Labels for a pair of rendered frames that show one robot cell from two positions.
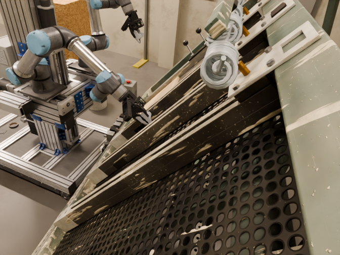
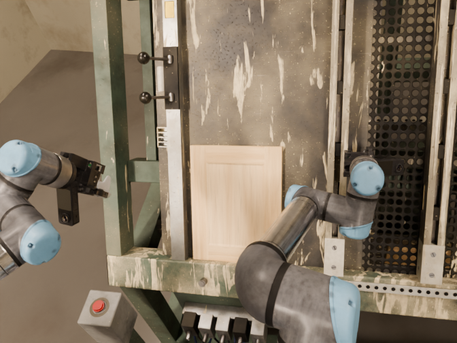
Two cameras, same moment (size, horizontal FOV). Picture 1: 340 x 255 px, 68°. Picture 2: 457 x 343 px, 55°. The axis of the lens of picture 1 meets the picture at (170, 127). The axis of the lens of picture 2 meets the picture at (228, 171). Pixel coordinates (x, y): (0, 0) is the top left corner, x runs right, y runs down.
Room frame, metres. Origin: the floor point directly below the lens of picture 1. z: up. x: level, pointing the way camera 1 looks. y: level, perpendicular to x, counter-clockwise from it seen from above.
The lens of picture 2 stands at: (1.32, 1.03, 2.23)
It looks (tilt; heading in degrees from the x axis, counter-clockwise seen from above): 48 degrees down; 280
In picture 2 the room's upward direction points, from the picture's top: 13 degrees counter-clockwise
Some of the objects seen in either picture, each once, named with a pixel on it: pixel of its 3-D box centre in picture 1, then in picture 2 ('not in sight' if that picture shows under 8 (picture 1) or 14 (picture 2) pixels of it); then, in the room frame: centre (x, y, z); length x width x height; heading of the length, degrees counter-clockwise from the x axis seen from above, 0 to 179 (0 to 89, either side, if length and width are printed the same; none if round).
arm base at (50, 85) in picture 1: (42, 82); not in sight; (1.53, 0.93, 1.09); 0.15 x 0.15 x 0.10
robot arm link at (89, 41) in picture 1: (85, 45); not in sight; (2.01, 0.77, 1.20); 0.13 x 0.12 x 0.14; 136
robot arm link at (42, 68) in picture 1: (37, 67); not in sight; (1.53, 0.93, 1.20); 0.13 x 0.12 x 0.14; 155
